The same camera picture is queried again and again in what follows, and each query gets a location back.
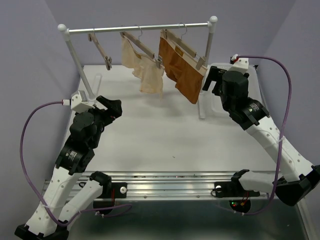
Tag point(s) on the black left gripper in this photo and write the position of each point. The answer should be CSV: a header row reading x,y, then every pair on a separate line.
x,y
114,111

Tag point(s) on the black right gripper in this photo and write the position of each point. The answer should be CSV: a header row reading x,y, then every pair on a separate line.
x,y
215,74

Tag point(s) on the brown orange underwear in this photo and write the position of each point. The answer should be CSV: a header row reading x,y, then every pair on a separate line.
x,y
181,68

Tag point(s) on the beige clip hanger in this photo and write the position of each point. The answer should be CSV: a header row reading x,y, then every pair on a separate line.
x,y
184,50
107,60

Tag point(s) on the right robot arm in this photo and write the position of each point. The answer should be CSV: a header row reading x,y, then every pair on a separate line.
x,y
297,176

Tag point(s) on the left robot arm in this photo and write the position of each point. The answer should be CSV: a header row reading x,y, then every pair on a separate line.
x,y
54,215

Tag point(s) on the empty beige clip hanger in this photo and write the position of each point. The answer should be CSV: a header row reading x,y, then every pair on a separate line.
x,y
107,60

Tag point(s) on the cream beige underwear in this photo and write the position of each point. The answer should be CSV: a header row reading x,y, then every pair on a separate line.
x,y
143,67

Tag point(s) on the beige hanger with cream underwear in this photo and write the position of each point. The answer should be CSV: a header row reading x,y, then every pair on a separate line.
x,y
140,45

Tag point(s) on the white plastic basket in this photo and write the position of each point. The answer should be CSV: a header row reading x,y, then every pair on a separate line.
x,y
210,105

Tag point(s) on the white and silver clothes rack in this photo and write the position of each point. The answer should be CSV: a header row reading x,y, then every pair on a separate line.
x,y
66,33

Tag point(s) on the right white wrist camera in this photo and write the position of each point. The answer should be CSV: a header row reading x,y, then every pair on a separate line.
x,y
239,64

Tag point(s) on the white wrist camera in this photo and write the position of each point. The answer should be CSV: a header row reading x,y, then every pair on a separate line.
x,y
78,102
239,64

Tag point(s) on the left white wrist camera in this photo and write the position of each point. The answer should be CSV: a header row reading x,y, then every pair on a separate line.
x,y
78,102

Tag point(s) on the aluminium mounting rail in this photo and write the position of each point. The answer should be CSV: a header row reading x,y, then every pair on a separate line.
x,y
169,185

